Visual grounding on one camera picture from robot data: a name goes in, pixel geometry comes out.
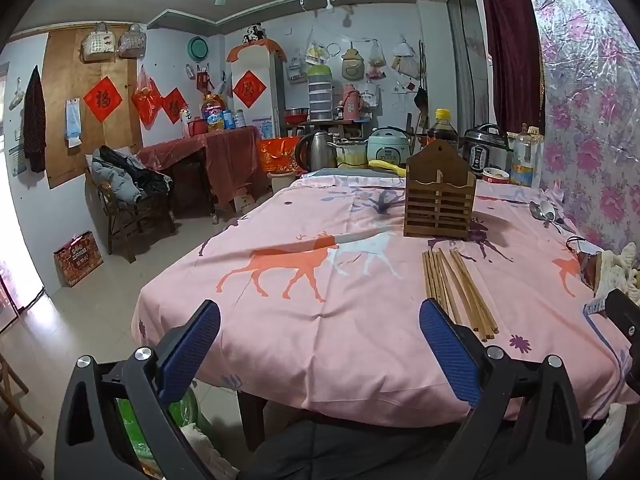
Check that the bundle of wooden chopsticks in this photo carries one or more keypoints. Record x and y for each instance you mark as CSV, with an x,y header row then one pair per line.
x,y
450,290

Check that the yellow clear plastic bag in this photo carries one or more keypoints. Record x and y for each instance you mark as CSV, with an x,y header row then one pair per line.
x,y
315,52

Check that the white hanging bag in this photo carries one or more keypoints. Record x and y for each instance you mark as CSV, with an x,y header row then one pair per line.
x,y
403,49

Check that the stacked container green lid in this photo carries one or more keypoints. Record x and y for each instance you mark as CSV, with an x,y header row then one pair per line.
x,y
320,95

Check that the maroon curtain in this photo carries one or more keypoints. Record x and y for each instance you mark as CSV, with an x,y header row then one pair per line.
x,y
510,50

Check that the pale blue cloth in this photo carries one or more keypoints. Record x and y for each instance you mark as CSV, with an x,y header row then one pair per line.
x,y
350,176

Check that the dark grey clothing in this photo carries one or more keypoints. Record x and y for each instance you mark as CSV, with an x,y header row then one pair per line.
x,y
350,455

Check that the white ceramic spoon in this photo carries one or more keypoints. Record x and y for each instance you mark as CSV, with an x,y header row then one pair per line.
x,y
547,207

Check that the red diamond paper poster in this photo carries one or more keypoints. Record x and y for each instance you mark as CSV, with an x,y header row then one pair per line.
x,y
174,106
250,90
102,99

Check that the orange cloth cover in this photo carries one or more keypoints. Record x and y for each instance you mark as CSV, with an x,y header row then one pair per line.
x,y
255,46

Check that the cardboard box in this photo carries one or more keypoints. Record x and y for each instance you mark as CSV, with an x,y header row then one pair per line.
x,y
243,201

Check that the white power bank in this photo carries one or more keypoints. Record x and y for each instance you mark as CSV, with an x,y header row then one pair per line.
x,y
585,246

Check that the beige hanging bag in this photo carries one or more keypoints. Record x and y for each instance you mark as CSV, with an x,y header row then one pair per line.
x,y
407,67

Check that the red plastic bag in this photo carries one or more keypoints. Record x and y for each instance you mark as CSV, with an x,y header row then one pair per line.
x,y
146,100

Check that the wooden stool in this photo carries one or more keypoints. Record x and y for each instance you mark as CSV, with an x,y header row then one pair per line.
x,y
15,400

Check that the grey black jackets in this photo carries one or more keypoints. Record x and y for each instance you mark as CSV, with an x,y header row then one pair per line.
x,y
120,175

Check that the white handbag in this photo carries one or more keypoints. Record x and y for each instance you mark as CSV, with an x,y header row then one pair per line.
x,y
98,45

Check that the white red bowl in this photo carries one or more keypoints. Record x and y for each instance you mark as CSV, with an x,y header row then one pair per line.
x,y
495,176

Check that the white cloth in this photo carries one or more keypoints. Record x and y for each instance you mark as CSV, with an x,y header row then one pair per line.
x,y
225,460

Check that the white printed tote bag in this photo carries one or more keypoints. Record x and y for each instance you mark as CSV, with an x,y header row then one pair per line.
x,y
370,96

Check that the pale green rice cooker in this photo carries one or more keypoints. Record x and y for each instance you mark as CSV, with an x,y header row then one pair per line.
x,y
387,147

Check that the floral plastic sheet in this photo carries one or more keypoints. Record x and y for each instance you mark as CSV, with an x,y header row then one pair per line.
x,y
590,110

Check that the red basin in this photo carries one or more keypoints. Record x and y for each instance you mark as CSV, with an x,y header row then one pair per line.
x,y
296,116

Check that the dark sauce bottle yellow cap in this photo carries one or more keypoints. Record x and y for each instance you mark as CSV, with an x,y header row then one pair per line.
x,y
442,132

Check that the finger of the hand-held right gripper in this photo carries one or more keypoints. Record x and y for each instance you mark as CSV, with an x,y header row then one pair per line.
x,y
625,312

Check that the yellow cooking oil jug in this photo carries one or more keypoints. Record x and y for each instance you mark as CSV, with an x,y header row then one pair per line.
x,y
213,115

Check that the beige plastic bin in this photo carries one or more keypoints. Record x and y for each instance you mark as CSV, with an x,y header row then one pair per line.
x,y
282,181

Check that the white refrigerator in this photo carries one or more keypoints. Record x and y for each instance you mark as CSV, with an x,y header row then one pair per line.
x,y
265,125

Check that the steel electric kettle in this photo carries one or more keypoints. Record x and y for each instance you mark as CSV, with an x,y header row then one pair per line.
x,y
317,152

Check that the clear plastic oil bottle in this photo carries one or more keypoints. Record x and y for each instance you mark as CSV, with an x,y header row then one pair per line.
x,y
522,160

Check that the black silver pressure cooker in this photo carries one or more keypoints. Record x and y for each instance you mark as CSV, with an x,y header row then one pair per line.
x,y
482,152

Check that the wooden side table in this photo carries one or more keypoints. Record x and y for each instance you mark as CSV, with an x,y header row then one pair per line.
x,y
345,125

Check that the orange red gift bag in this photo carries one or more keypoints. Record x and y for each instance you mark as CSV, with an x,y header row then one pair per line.
x,y
277,155

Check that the wooden chair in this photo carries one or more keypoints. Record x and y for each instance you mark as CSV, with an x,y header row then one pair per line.
x,y
125,225

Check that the red gift box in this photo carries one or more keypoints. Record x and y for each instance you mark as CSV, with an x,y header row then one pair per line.
x,y
78,260

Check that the wooden utensil holder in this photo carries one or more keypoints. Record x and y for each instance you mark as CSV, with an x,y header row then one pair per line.
x,y
440,180

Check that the blue white hanging packet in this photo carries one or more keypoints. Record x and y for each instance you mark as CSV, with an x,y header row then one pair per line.
x,y
73,120

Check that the clear bag red contents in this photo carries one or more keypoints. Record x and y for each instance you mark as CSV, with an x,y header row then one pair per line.
x,y
376,62

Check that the red cloth covered table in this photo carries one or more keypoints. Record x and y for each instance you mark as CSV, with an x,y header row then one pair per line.
x,y
225,160

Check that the white plastic bag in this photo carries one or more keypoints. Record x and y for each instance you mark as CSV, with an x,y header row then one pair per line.
x,y
605,450

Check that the white patterned jar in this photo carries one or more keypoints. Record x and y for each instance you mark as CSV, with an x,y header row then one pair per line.
x,y
185,115

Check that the yellow ladle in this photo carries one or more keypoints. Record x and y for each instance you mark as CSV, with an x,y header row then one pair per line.
x,y
387,166

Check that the cream knitted cloth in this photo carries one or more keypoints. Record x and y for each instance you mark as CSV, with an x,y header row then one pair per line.
x,y
620,270

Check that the pink thermos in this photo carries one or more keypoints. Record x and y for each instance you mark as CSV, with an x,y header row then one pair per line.
x,y
352,105

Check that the brown pouch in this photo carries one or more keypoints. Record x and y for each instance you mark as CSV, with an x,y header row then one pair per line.
x,y
592,272

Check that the pink deer print tablecloth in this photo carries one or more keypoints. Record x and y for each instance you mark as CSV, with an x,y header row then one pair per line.
x,y
350,310

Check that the beige hanging pocket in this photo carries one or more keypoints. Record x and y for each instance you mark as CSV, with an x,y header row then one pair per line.
x,y
352,65

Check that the dark hanging coat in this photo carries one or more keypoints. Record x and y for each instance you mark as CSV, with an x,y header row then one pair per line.
x,y
34,120

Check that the clear grey handbag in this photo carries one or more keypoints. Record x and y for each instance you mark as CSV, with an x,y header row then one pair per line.
x,y
131,44

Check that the cream enamel pot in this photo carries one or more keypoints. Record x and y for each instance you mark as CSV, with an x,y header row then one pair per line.
x,y
350,155

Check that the plywood wall board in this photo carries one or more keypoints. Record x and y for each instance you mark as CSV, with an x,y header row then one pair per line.
x,y
60,85

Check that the red hanging ornament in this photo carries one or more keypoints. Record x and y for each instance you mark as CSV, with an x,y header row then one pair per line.
x,y
203,79

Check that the green plastic basin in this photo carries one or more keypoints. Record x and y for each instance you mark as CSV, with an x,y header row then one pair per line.
x,y
198,49

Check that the green plastic item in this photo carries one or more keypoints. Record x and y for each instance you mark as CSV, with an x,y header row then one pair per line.
x,y
187,410

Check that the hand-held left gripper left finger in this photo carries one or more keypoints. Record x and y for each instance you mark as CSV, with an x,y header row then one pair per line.
x,y
190,345

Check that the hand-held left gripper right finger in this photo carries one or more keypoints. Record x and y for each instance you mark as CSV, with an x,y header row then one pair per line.
x,y
447,345

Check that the panda plush toy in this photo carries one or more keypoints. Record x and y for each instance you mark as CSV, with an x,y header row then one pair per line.
x,y
253,33

